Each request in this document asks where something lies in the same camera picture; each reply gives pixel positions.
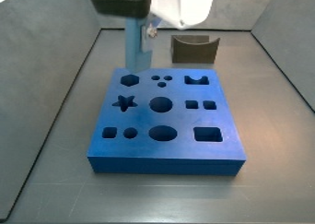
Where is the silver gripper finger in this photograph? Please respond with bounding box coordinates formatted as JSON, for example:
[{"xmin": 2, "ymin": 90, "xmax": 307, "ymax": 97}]
[{"xmin": 140, "ymin": 14, "xmax": 161, "ymax": 52}]

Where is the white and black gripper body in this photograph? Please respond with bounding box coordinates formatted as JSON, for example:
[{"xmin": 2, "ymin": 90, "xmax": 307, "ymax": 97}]
[{"xmin": 90, "ymin": 0, "xmax": 212, "ymax": 29}]

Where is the light blue rectangular block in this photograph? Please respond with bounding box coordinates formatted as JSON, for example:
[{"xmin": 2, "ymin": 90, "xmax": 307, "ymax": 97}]
[{"xmin": 125, "ymin": 18, "xmax": 152, "ymax": 73}]

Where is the blue shape sorting board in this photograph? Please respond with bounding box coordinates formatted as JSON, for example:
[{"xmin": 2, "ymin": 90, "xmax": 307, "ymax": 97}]
[{"xmin": 86, "ymin": 68, "xmax": 245, "ymax": 176}]

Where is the dark grey arch block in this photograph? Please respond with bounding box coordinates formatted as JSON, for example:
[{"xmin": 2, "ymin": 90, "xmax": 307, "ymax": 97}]
[{"xmin": 170, "ymin": 35, "xmax": 220, "ymax": 64}]

